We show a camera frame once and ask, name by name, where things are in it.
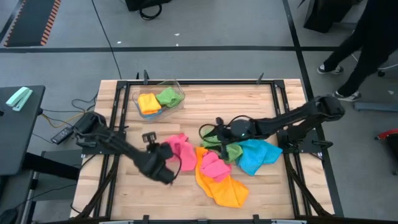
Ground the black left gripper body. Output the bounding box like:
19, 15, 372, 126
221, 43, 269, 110
137, 131, 175, 185

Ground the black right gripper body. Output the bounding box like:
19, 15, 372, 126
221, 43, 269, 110
213, 116, 255, 161

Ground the green microfiber towel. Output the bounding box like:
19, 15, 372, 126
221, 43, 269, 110
155, 86, 185, 109
200, 126, 244, 165

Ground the pink microfiber towel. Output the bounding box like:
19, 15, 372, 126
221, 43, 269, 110
199, 151, 233, 184
164, 133, 198, 172

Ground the blue microfiber towel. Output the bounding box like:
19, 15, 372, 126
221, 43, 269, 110
141, 108, 165, 119
234, 138, 284, 177

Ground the orange towel with white label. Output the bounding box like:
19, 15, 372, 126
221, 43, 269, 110
137, 92, 163, 116

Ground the clear plastic bin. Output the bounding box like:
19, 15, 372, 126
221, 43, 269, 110
131, 79, 187, 123

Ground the orange microfiber towel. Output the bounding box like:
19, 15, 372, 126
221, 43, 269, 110
195, 146, 250, 208

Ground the black power adapter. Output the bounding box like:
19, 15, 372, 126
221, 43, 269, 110
50, 126, 75, 146

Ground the black side table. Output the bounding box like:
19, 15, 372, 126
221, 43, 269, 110
0, 85, 47, 177

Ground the grey desk foot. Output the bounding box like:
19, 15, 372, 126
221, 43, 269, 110
354, 101, 398, 113

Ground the black computer case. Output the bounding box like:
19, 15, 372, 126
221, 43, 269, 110
303, 0, 368, 34

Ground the red object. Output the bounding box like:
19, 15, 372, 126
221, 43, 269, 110
374, 127, 398, 141

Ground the mint green stapler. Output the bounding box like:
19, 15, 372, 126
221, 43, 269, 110
5, 86, 34, 112

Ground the black box on floor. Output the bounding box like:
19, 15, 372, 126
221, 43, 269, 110
124, 0, 172, 12

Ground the dark grey round object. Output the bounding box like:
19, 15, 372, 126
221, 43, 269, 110
0, 208, 19, 224

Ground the person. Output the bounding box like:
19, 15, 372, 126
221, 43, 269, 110
316, 0, 398, 103

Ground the black mat with orange edge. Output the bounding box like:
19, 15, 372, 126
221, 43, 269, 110
2, 0, 62, 48

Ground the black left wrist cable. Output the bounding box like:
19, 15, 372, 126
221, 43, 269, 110
167, 153, 183, 187

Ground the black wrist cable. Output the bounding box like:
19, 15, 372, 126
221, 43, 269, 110
167, 153, 183, 187
198, 114, 247, 147

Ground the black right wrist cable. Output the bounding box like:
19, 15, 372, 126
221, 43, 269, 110
198, 114, 247, 147

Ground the yellow cable beside table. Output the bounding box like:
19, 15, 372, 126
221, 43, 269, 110
42, 108, 95, 129

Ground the black cable beside table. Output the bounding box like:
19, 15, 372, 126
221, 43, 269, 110
70, 92, 99, 113

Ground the thin black floor cable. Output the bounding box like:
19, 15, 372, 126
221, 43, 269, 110
91, 0, 123, 80

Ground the black cable loop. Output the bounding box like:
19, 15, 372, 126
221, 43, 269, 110
138, 3, 163, 21

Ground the white floor cable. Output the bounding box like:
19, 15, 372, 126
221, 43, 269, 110
351, 52, 398, 71

